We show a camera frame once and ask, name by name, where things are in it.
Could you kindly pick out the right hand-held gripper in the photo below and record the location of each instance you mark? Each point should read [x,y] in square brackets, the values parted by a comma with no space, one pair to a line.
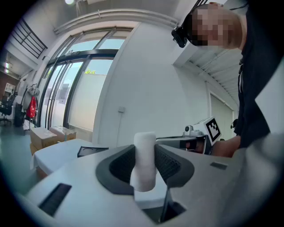
[213,129]

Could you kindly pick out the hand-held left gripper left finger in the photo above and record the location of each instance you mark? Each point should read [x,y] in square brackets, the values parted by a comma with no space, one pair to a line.
[77,177]

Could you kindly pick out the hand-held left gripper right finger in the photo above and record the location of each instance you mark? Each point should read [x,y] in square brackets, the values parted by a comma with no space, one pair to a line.
[206,188]

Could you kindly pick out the black box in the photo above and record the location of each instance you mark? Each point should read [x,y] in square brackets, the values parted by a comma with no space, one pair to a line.
[92,151]

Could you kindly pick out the small white cylinder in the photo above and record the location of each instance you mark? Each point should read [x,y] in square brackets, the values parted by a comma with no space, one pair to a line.
[144,159]

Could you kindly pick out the person's right forearm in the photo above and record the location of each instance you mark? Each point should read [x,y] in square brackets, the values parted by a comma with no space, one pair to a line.
[226,147]

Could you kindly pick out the large cardboard box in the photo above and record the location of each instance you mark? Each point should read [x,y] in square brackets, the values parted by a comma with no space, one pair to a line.
[64,131]

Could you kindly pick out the cardboard box with paper labels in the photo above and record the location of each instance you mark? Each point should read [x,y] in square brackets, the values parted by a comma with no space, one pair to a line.
[43,137]

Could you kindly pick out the table with light blue cloth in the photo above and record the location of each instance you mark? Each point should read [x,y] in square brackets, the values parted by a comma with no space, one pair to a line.
[57,155]

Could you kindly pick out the red bag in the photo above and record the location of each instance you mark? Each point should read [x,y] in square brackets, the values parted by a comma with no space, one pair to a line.
[31,108]

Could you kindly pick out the glass sliding door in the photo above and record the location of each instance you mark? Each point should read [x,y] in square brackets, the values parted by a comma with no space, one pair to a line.
[80,88]

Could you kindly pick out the grey-green garment on rack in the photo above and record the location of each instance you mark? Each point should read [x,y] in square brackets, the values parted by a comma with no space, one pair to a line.
[30,95]

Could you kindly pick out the black office chair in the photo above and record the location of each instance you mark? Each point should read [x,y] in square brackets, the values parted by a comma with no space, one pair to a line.
[6,109]

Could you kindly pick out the person's black clothing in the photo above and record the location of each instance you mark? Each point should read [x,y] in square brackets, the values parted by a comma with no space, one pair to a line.
[255,77]

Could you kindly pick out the person's head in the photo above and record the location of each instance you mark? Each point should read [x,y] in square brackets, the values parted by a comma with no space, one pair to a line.
[217,24]

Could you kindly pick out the black metal railing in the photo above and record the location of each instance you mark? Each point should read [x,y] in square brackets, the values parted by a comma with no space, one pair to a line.
[28,38]

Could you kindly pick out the black head-worn camera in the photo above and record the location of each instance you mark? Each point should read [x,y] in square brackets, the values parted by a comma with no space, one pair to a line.
[180,35]

